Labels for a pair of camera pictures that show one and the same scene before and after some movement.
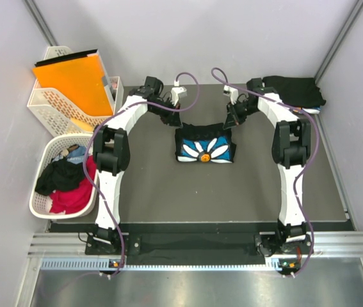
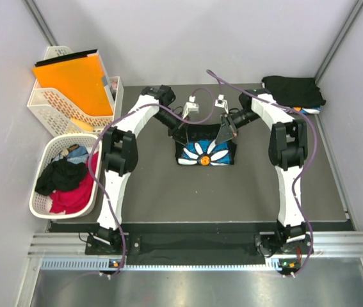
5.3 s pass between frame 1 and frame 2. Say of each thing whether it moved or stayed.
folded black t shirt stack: stayed
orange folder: stayed
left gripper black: moved
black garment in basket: stayed
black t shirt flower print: stayed
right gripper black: moved
